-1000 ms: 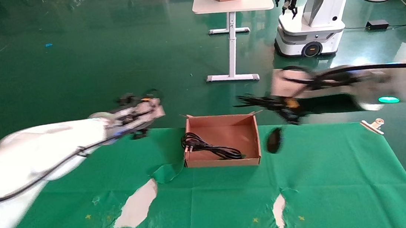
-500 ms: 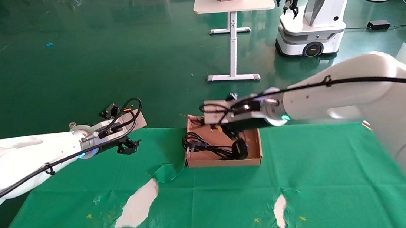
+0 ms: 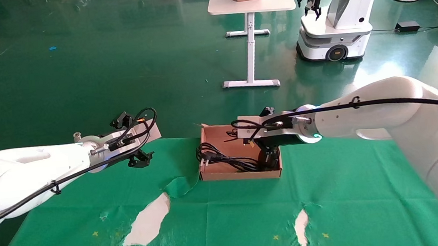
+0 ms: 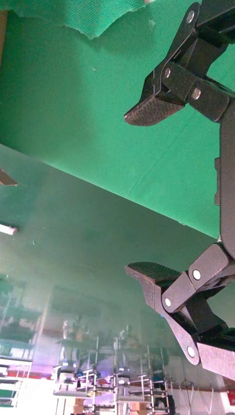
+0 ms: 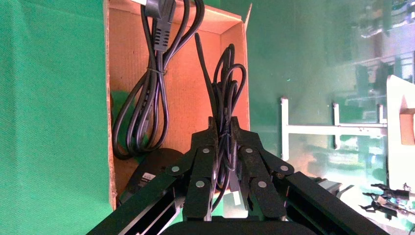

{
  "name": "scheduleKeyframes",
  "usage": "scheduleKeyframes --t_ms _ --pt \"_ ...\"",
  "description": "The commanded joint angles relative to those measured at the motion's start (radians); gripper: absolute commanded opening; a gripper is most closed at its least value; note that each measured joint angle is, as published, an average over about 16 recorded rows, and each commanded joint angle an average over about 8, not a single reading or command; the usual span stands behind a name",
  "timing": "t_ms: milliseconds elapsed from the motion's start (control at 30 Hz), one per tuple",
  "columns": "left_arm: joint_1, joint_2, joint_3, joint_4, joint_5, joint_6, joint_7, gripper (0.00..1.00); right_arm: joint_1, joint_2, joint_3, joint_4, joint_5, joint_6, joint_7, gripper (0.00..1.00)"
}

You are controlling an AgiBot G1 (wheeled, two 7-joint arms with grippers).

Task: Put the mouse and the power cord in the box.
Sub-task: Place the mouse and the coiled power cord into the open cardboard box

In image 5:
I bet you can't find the white table with legs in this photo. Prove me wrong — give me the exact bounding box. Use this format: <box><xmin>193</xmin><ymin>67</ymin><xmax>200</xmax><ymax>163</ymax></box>
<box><xmin>280</xmin><ymin>74</ymin><xmax>415</xmax><ymax>192</ymax></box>

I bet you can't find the green table cloth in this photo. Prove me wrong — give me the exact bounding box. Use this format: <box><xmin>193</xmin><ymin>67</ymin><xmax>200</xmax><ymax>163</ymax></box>
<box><xmin>0</xmin><ymin>0</ymin><xmax>252</xmax><ymax>235</ymax></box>

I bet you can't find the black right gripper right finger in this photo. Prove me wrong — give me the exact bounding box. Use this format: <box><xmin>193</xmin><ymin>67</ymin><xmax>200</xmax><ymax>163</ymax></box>
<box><xmin>230</xmin><ymin>117</ymin><xmax>390</xmax><ymax>235</ymax></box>

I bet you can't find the open brown cardboard box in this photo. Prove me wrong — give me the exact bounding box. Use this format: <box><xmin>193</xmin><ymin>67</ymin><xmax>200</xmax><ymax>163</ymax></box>
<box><xmin>103</xmin><ymin>0</ymin><xmax>253</xmax><ymax>212</ymax></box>

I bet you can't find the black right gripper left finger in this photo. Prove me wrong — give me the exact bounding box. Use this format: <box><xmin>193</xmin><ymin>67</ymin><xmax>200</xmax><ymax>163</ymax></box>
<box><xmin>86</xmin><ymin>117</ymin><xmax>219</xmax><ymax>235</ymax></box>

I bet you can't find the small brown cardboard box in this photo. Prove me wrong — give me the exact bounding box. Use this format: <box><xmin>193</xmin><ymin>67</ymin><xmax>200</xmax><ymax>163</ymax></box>
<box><xmin>399</xmin><ymin>108</ymin><xmax>415</xmax><ymax>146</ymax></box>

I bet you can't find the black background robot gripper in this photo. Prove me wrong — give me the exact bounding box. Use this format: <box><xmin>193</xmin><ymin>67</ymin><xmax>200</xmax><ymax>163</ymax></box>
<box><xmin>361</xmin><ymin>194</ymin><xmax>401</xmax><ymax>218</ymax></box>
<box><xmin>371</xmin><ymin>182</ymin><xmax>414</xmax><ymax>200</ymax></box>

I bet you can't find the thick black power cable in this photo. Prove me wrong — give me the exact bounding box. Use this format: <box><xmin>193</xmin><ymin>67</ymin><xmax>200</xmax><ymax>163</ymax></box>
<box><xmin>112</xmin><ymin>0</ymin><xmax>206</xmax><ymax>160</ymax></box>

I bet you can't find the silver metal cloth clip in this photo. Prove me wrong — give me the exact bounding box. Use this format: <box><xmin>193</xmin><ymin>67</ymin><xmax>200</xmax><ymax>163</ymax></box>
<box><xmin>319</xmin><ymin>180</ymin><xmax>355</xmax><ymax>199</ymax></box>

